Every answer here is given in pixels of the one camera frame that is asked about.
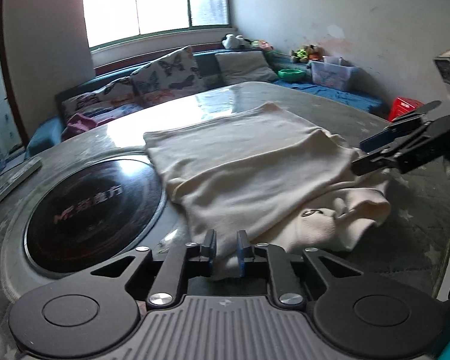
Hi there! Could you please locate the cream knit sweater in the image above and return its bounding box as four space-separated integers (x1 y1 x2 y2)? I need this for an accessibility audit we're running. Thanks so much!
144 102 391 280

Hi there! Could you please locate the red plastic stool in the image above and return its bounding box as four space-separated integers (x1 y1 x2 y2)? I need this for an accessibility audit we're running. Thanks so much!
388 97 424 122

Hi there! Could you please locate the clear plastic storage box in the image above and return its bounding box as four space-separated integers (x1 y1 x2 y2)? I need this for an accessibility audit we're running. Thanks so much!
311 61 359 92

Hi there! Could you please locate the round black induction cooktop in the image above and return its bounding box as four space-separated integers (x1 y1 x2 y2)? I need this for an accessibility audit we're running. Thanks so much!
1 151 184 302

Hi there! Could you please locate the blue corner sofa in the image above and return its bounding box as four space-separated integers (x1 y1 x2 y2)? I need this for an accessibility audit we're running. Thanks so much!
26 46 390 158

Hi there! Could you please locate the yellow green plush toy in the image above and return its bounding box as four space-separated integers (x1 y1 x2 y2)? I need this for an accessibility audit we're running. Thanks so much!
290 44 323 63

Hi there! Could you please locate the green plastic bowl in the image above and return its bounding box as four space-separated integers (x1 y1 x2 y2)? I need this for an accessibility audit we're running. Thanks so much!
277 68 306 83

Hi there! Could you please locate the grey remote on table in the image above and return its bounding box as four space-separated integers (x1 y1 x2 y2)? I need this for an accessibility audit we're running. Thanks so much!
0 157 42 203

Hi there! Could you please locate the plain grey cushion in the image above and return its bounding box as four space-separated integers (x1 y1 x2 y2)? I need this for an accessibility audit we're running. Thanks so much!
215 51 279 86

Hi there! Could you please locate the white black plush toy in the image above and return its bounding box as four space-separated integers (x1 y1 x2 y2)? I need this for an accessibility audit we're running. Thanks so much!
221 33 252 50

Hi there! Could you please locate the purple crumpled garment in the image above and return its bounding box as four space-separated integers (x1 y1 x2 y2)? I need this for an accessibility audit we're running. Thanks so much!
61 113 97 141

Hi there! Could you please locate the low butterfly print pillow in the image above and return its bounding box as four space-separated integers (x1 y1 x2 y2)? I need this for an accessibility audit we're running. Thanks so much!
61 77 144 122

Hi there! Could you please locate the large butterfly print pillow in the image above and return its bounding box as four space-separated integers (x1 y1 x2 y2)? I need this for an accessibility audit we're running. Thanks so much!
130 46 206 107

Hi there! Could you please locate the window with green frame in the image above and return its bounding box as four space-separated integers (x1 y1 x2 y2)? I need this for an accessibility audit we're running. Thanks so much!
83 0 230 49

